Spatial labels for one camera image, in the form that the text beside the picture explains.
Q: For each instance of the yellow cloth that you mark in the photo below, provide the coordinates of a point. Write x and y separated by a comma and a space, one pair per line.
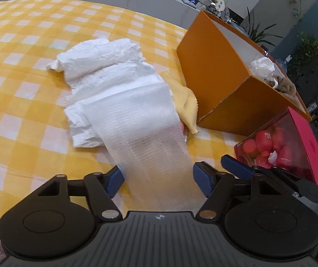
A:
185, 102

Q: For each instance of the white ribbon gift bag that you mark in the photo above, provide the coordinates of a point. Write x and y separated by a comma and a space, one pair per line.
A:
262, 68

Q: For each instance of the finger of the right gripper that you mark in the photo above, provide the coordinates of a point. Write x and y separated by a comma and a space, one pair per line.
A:
237, 168

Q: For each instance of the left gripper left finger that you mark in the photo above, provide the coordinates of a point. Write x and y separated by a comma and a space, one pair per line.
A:
113, 181

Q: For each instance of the dark plant shelf cabinet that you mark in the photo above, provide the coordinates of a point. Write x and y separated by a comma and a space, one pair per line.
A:
303, 68

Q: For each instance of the bubble wrap sheet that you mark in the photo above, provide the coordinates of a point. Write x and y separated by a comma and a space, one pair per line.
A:
141, 130

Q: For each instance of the potted plant beside bin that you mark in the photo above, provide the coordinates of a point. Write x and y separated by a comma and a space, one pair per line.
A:
255, 32

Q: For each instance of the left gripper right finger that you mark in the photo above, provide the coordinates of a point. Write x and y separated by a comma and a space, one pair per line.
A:
206, 177

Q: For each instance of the pink box with red balls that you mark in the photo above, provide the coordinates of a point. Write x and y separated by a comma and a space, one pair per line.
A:
286, 142

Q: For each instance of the orange storage box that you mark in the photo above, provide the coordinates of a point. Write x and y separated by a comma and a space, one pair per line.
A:
215, 59

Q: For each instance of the yellow checkered mat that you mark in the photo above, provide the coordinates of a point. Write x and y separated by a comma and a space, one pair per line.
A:
34, 141

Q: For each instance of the white plastic bag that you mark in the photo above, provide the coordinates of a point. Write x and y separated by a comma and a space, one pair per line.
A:
95, 69

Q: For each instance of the brown plush toy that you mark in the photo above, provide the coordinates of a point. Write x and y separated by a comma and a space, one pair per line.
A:
284, 86

